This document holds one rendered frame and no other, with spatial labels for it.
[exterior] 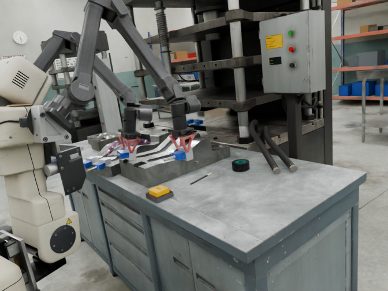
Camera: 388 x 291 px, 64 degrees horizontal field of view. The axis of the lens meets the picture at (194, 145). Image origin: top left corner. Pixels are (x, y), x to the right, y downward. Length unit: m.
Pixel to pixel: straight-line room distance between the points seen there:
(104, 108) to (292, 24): 4.46
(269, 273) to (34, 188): 0.84
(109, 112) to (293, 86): 4.43
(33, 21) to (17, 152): 7.63
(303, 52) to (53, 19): 7.64
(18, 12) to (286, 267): 8.24
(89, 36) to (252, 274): 0.95
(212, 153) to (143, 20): 8.32
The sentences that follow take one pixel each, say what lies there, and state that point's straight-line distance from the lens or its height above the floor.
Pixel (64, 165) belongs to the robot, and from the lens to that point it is 1.22.
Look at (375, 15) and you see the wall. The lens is 7.99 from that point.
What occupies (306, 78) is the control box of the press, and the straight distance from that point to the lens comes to 1.72.
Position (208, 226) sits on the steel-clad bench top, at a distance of 1.01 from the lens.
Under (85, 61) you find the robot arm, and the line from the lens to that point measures 1.17.
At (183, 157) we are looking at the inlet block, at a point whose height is 0.93.
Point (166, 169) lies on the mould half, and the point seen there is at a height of 0.85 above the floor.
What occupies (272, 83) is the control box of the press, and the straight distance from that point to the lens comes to 1.85.
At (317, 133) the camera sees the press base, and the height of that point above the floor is 0.69.
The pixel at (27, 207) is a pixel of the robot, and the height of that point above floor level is 0.88.
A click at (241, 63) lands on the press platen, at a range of 1.81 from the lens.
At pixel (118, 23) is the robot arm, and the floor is 1.47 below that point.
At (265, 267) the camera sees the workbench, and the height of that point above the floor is 0.69.
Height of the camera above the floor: 1.29
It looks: 15 degrees down
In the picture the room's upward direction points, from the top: 7 degrees counter-clockwise
